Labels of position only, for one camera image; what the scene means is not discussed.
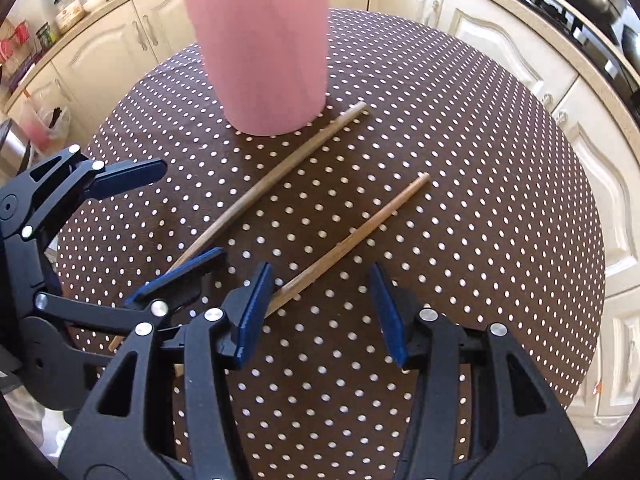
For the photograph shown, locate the black gas stove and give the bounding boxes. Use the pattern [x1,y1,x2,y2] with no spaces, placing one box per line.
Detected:
[520,0,640,126]

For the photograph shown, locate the steel thermos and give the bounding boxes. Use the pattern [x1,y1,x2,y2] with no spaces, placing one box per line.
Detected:
[0,120,33,176]

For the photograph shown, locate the glass jar with teal lid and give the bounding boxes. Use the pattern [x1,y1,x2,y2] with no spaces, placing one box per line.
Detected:
[52,0,86,33]

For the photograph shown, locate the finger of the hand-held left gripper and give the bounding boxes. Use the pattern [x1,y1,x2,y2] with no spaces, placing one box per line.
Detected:
[15,144,168,241]
[32,246,228,335]

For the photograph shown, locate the brown polka dot tablecloth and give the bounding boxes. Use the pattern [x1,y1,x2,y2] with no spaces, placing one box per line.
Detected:
[55,7,607,480]

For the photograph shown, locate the single wooden chopstick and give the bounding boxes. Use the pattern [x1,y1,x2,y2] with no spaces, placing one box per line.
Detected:
[107,101,369,352]
[172,172,431,378]

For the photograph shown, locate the pink cup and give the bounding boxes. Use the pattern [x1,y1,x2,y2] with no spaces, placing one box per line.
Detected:
[179,0,331,137]

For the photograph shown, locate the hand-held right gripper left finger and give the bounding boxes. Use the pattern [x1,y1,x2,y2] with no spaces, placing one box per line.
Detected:
[59,261,276,480]

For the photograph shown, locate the person's white trousers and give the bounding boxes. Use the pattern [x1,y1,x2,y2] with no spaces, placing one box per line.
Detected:
[10,385,66,456]

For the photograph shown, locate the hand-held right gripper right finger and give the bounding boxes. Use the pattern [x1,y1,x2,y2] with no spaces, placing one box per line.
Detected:
[369,261,588,480]

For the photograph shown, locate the clear plastic bag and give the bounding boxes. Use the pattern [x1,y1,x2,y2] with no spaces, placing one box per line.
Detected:
[20,92,71,153]

